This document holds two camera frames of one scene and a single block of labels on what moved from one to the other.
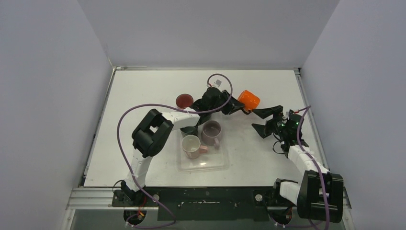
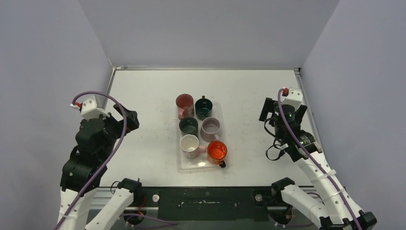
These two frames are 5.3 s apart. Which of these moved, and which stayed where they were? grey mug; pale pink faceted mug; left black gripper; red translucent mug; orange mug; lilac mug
Moved: left black gripper; orange mug
Stayed: grey mug; red translucent mug; pale pink faceted mug; lilac mug
